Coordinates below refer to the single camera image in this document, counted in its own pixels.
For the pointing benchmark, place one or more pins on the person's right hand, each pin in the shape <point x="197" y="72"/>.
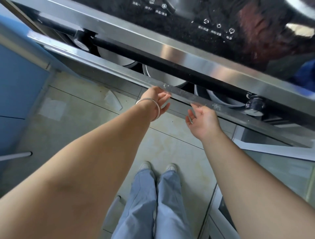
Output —
<point x="206" y="123"/>

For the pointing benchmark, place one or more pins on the person's left hand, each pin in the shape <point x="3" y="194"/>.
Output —
<point x="153" y="94"/>

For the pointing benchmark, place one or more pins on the small grey bowl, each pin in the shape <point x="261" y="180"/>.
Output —
<point x="224" y="99"/>

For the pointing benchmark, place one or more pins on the steel drawer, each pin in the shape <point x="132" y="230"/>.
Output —
<point x="110" y="68"/>

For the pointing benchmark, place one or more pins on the person's right forearm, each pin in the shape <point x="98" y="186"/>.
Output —
<point x="246" y="184"/>

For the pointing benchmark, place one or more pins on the person's left forearm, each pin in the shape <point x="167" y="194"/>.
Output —
<point x="73" y="184"/>

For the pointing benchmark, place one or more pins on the black stove knob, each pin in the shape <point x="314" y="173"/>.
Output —
<point x="254" y="106"/>
<point x="82" y="40"/>

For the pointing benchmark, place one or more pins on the white shoe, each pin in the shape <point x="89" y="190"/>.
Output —
<point x="171" y="167"/>
<point x="145" y="166"/>

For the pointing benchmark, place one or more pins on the black glass gas stove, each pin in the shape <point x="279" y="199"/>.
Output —
<point x="197" y="14"/>

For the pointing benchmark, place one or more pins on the glass stove cabinet door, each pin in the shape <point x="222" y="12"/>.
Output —
<point x="283" y="177"/>

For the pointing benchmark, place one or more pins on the light blue trousers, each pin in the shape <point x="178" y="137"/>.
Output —
<point x="142" y="209"/>

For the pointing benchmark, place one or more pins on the blue base cabinet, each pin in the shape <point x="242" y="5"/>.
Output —
<point x="17" y="86"/>

